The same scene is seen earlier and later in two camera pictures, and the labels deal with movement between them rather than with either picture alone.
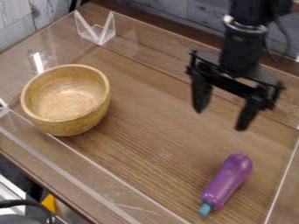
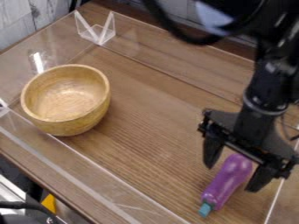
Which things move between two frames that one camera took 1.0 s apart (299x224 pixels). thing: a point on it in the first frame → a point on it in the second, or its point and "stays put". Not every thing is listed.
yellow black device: [51, 203] stays put
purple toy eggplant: [231, 177] stays put
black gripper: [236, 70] → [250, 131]
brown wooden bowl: [64, 99] stays put
